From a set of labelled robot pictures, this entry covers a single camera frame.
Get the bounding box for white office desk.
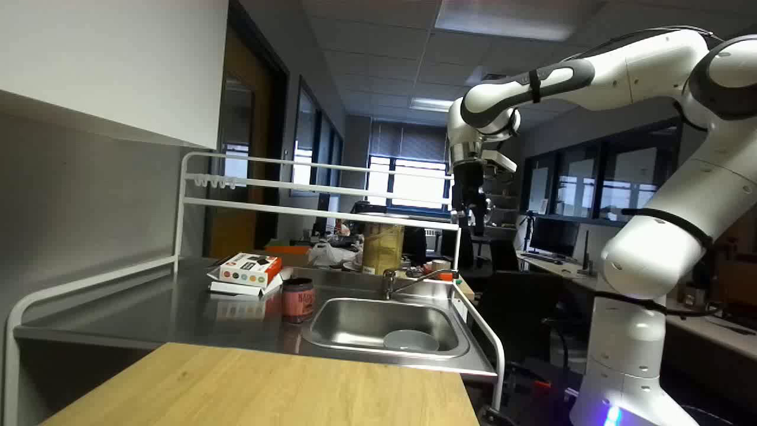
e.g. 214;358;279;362
516;248;757;366

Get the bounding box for brown wooden door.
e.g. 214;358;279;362
201;2;290;260

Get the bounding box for yellow cylindrical container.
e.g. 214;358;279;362
361;221;408;277

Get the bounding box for white plate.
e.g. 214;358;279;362
381;328;442;355

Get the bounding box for rectangular ceiling light panel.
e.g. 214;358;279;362
433;0;583;45

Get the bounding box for chrome sink faucet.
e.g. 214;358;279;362
383;267;454;304

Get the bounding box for desk computer monitor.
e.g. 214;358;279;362
518;213;589;263

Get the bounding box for white wall cabinet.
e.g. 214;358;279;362
0;0;233;153

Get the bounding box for white flat box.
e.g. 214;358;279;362
206;265;297;302

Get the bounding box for white metal rack frame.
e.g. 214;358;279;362
3;149;509;426

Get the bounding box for colourful printed box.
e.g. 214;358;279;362
215;252;287;290

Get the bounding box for light wooden board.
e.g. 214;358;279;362
41;341;483;426

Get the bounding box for stainless steel sink basin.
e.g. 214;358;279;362
303;293;473;361

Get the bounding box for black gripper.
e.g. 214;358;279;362
453;159;493;239

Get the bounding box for small ceiling light panel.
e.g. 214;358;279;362
409;96;456;116

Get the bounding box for dark red cup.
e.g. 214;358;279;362
281;277;319;322

